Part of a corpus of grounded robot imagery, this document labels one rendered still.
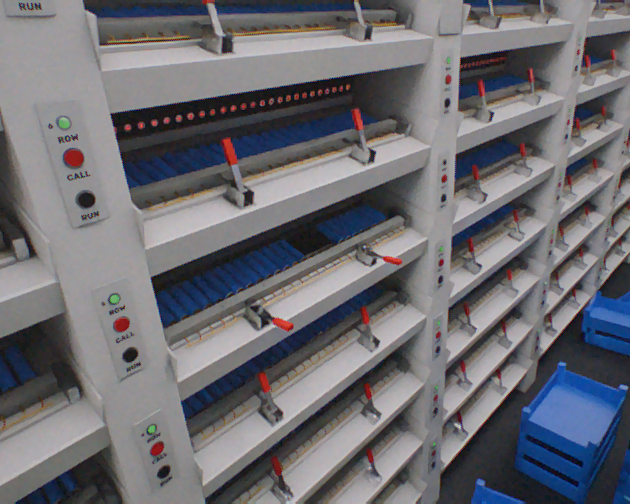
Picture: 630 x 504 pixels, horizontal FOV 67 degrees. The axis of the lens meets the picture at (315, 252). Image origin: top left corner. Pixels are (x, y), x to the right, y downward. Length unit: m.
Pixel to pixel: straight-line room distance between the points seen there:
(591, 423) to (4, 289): 1.58
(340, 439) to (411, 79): 0.75
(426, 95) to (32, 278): 0.72
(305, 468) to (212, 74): 0.76
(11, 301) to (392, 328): 0.75
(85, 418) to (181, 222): 0.26
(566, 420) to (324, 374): 0.98
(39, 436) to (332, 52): 0.62
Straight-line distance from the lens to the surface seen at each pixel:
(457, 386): 1.53
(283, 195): 0.70
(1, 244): 0.61
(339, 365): 0.96
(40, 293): 0.56
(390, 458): 1.32
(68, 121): 0.53
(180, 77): 0.59
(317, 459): 1.05
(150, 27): 0.65
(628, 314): 2.51
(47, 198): 0.53
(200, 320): 0.72
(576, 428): 1.71
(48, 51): 0.53
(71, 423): 0.66
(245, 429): 0.85
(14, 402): 0.68
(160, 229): 0.61
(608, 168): 2.34
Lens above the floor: 1.29
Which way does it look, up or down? 24 degrees down
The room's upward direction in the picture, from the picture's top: 5 degrees counter-clockwise
